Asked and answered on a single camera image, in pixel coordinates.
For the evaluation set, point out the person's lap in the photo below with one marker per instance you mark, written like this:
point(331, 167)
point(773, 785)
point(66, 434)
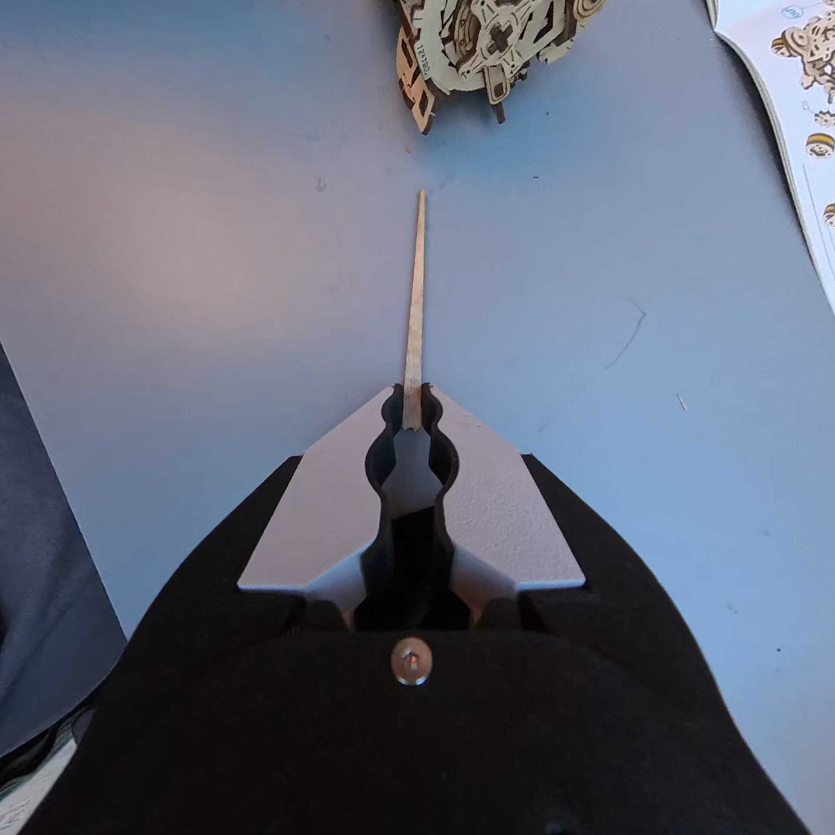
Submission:
point(45, 554)

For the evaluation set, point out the illustrated instruction booklet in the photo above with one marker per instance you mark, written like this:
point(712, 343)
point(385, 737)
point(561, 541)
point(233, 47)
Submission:
point(802, 78)

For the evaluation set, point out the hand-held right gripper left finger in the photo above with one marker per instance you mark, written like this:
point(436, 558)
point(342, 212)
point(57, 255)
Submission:
point(313, 522)

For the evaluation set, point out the wooden mechanical model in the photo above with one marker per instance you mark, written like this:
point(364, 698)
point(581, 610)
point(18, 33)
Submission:
point(456, 59)

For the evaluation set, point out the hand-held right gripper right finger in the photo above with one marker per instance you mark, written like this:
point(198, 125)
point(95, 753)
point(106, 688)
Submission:
point(509, 522)

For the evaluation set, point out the thin wooden stick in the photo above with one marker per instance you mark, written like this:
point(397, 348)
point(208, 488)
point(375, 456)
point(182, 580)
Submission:
point(414, 326)

